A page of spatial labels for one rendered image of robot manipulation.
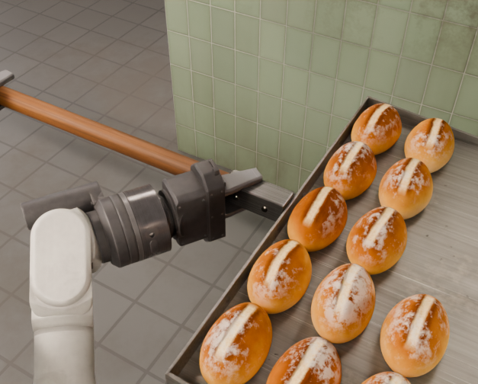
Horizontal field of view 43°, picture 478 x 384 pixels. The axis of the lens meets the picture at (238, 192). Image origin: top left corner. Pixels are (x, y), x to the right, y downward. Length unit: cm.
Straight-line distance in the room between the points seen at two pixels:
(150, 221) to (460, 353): 37
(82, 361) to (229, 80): 178
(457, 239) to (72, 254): 46
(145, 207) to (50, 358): 20
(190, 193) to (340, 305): 23
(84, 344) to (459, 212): 49
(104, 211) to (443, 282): 40
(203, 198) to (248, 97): 164
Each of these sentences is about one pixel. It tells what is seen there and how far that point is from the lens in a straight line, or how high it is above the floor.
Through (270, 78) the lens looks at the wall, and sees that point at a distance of 226.
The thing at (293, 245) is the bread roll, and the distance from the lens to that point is 68.
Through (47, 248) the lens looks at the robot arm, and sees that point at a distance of 69.
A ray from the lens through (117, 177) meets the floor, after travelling 266.
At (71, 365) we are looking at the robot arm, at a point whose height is 118.
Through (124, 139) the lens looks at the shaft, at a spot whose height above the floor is 123.
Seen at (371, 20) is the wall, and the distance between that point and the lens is 200.
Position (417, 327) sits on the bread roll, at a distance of 64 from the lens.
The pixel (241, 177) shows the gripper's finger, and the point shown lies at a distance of 78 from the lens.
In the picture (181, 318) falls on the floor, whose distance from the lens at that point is 214.
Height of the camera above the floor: 176
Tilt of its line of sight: 44 degrees down
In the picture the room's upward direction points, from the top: straight up
